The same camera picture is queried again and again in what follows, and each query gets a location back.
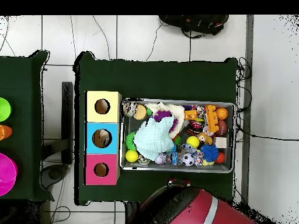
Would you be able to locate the mint green waffle cloth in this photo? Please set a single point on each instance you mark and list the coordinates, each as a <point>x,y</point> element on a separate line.
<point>154,137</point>

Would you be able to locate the green spiky rubber ball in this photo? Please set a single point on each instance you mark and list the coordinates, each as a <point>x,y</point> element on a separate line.
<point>129,141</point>

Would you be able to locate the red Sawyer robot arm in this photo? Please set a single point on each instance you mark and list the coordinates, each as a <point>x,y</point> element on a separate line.
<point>198,210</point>

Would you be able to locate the wooden box with three holes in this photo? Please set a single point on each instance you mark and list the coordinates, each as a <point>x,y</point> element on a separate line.
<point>91,109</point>

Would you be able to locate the small black white soccer ball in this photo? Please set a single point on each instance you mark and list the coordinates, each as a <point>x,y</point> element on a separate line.
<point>188,159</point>

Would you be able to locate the blue spiky rubber ball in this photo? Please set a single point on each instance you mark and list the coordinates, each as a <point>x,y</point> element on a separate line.
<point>209,152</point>

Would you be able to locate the brown plush monkey toy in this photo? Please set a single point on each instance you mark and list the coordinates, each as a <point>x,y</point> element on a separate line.
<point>205,138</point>

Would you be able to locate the cream knitted cloth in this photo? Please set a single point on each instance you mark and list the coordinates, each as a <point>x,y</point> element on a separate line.
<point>178,114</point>

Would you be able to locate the long orange building block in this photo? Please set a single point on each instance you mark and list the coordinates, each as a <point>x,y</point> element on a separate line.
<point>211,119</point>

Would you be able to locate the small orange basketball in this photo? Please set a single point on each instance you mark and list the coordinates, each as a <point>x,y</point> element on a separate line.
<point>222,113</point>

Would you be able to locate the dark green table cloth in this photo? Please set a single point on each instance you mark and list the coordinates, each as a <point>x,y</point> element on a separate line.
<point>18,81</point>
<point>151,79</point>

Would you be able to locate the black upright panel on stand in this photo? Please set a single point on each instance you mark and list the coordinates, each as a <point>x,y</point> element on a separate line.
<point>67,116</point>

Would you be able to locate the black backpack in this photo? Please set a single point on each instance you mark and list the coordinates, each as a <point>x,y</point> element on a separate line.
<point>196,23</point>

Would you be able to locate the magenta plastic bowl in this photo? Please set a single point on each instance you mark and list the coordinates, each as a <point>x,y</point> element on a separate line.
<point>7,175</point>

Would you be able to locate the orange plastic cone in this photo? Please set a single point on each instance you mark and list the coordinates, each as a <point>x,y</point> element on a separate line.
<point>5,132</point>

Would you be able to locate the green plastic cup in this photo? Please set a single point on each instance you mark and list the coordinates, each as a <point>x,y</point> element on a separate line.
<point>4,109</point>

